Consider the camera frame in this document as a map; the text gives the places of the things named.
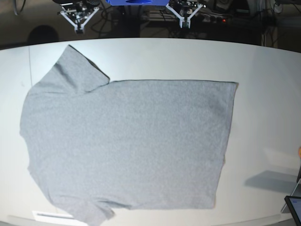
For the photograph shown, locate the white paper strip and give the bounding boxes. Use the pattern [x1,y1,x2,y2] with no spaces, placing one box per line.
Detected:
[32,210,74,221]

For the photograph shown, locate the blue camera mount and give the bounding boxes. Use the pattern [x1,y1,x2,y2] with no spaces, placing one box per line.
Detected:
[106,0,169,6]

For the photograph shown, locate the black power strip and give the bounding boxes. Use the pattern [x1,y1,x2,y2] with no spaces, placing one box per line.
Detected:
[198,14,228,24]

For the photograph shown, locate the black tablet screen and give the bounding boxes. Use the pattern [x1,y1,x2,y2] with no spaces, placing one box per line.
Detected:
[285,196,301,226]

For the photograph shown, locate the grey T-shirt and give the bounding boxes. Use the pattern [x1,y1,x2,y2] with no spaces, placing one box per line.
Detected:
[20,46,237,226]

